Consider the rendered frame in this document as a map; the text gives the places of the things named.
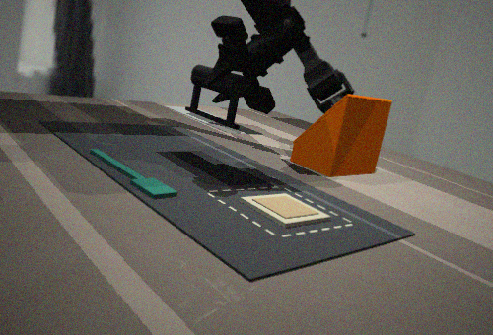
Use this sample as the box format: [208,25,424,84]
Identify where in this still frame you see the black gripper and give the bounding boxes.
[204,16,285,114]

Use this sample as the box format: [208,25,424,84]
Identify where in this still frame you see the cream tile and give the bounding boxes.
[240,193,330,228]

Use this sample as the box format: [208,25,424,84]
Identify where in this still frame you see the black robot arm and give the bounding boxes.
[241,0,354,113]

